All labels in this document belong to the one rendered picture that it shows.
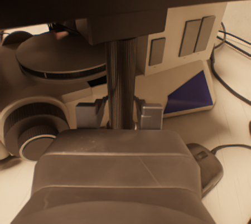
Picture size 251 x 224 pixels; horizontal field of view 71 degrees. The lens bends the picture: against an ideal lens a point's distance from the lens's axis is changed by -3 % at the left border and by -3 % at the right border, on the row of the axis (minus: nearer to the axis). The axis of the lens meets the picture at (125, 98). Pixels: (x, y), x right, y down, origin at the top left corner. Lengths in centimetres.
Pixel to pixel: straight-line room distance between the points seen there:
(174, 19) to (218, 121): 17
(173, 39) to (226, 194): 19
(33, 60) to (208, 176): 25
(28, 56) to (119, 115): 16
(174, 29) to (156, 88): 8
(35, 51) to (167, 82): 19
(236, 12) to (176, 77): 46
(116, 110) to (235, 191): 17
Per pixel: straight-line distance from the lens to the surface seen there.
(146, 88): 25
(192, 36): 27
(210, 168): 22
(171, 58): 26
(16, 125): 19
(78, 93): 22
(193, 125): 29
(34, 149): 20
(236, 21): 70
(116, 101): 15
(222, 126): 31
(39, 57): 27
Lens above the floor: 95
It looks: 40 degrees down
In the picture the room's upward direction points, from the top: 1 degrees clockwise
